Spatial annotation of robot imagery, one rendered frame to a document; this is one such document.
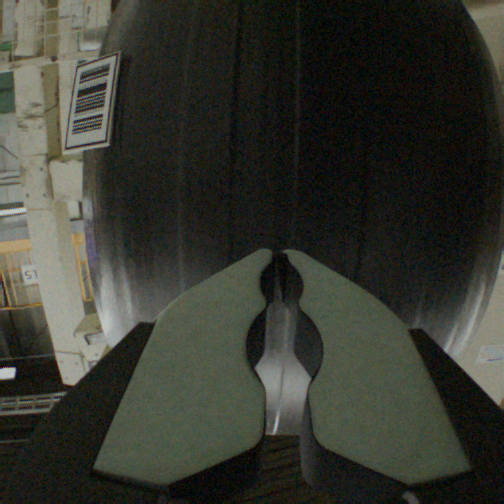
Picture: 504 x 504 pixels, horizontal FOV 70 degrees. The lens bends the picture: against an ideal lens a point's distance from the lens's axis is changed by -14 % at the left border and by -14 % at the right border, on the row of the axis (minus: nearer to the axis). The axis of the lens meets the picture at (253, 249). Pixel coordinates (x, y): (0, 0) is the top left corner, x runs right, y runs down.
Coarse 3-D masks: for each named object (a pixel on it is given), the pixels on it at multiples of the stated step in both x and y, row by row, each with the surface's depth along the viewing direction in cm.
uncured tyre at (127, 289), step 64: (128, 0) 25; (192, 0) 21; (256, 0) 21; (320, 0) 21; (384, 0) 21; (448, 0) 22; (128, 64) 22; (192, 64) 21; (256, 64) 21; (320, 64) 21; (384, 64) 21; (448, 64) 21; (128, 128) 21; (192, 128) 21; (256, 128) 21; (320, 128) 21; (384, 128) 21; (448, 128) 20; (128, 192) 22; (192, 192) 21; (256, 192) 21; (320, 192) 21; (384, 192) 21; (448, 192) 21; (128, 256) 23; (192, 256) 22; (320, 256) 22; (384, 256) 22; (448, 256) 22; (128, 320) 25; (448, 320) 24
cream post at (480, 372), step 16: (496, 16) 36; (496, 32) 36; (496, 48) 37; (496, 64) 38; (496, 288) 45; (496, 304) 46; (496, 320) 47; (480, 336) 48; (496, 336) 48; (464, 368) 50; (480, 368) 50; (496, 368) 50; (480, 384) 51; (496, 384) 52; (496, 400) 53
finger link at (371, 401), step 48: (288, 288) 12; (336, 288) 10; (336, 336) 9; (384, 336) 9; (336, 384) 7; (384, 384) 7; (432, 384) 7; (336, 432) 6; (384, 432) 6; (432, 432) 6; (336, 480) 6; (384, 480) 6; (432, 480) 5
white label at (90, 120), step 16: (80, 64) 23; (96, 64) 22; (112, 64) 22; (80, 80) 23; (96, 80) 22; (112, 80) 22; (80, 96) 23; (96, 96) 22; (112, 96) 22; (80, 112) 23; (96, 112) 22; (112, 112) 22; (80, 128) 23; (96, 128) 22; (112, 128) 22; (64, 144) 23; (80, 144) 23; (96, 144) 22
